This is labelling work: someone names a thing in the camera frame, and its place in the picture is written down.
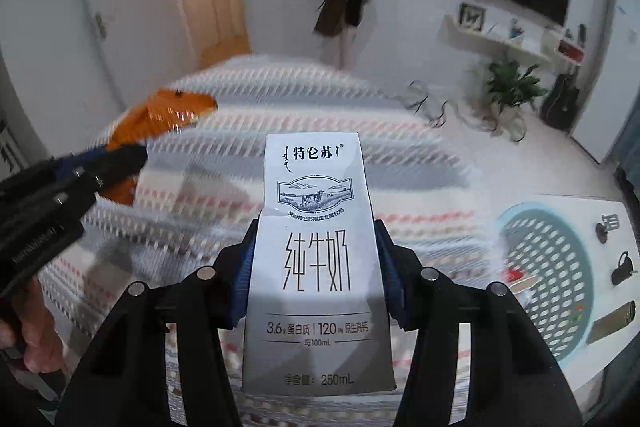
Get small black hanging bag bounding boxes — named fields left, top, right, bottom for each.
left=344, top=0, right=369, bottom=28

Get striped woven table cloth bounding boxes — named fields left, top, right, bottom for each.
left=39, top=55, right=503, bottom=426

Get orange snack wrapper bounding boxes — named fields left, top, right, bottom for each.
left=96, top=89, right=220, bottom=207

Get black guitar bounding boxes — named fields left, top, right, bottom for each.
left=540, top=72, right=579, bottom=131

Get left hand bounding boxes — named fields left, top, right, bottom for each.
left=1, top=279, right=63, bottom=374

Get white lower wall shelf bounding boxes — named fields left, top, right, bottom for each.
left=442, top=15, right=551, bottom=65

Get black floor cables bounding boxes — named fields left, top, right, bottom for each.
left=394, top=78, right=528, bottom=144

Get green potted plant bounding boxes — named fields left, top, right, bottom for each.
left=486, top=60, right=548, bottom=114

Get brown hanging bag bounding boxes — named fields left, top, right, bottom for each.
left=314, top=0, right=347, bottom=38

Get pink coat stand pole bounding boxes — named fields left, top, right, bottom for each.
left=338, top=25, right=357, bottom=70

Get white blue milk carton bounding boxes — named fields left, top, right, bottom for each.
left=242, top=132, right=395, bottom=397

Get red white cubby box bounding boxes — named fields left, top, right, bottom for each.
left=555, top=29, right=585, bottom=66

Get framed butterfly picture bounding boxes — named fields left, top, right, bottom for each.
left=458, top=3, right=486, bottom=32

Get white refrigerator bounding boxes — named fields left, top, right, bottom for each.
left=570, top=0, right=639, bottom=164

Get light blue trash basket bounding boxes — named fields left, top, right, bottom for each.
left=499, top=202, right=594, bottom=362

